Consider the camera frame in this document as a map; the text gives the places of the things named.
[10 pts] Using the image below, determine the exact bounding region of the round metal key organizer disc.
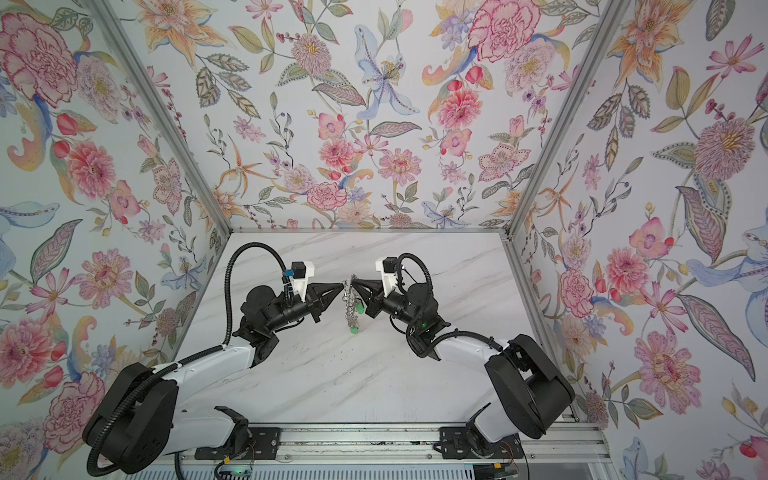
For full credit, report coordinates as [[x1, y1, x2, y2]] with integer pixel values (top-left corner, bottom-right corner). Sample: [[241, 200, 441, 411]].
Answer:
[[342, 275, 362, 330]]

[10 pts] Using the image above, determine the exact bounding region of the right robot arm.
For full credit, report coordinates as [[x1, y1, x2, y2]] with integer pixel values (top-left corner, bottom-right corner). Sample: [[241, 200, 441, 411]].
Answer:
[[351, 278, 575, 445]]

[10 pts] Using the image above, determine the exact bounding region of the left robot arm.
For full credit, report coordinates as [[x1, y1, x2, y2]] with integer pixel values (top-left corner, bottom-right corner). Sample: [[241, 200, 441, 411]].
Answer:
[[83, 283, 344, 477]]

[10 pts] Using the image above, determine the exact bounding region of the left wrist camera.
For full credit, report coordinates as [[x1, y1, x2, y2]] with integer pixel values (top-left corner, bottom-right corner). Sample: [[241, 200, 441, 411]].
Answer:
[[284, 261, 315, 301]]

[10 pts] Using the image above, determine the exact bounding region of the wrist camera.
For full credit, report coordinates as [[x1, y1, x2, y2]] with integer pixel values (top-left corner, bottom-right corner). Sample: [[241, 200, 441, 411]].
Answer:
[[375, 257, 399, 297], [284, 261, 315, 301]]

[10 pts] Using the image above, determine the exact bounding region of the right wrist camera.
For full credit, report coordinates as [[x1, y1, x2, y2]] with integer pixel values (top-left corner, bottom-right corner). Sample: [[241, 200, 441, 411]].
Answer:
[[375, 257, 399, 297]]

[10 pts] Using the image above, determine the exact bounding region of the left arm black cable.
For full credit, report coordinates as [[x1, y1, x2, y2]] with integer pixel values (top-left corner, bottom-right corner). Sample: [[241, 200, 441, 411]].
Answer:
[[221, 241, 289, 348]]

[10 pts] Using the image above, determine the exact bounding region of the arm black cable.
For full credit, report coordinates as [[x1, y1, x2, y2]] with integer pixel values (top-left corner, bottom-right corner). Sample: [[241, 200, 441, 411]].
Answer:
[[395, 251, 434, 295], [221, 241, 289, 348]]

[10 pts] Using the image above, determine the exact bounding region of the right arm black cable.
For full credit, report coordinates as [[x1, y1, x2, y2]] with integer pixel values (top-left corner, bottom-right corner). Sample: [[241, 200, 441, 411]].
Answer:
[[395, 251, 434, 295]]

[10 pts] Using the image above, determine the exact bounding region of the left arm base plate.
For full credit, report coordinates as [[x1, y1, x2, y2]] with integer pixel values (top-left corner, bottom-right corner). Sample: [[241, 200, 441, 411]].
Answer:
[[194, 427, 282, 461]]

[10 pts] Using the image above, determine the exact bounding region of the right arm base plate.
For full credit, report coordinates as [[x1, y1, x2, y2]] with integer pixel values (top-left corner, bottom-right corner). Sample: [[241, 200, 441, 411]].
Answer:
[[432, 426, 524, 461]]

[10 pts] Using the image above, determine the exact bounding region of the aluminium mounting rail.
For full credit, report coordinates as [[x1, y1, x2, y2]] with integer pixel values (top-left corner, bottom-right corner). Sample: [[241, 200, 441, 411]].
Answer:
[[95, 422, 613, 466]]

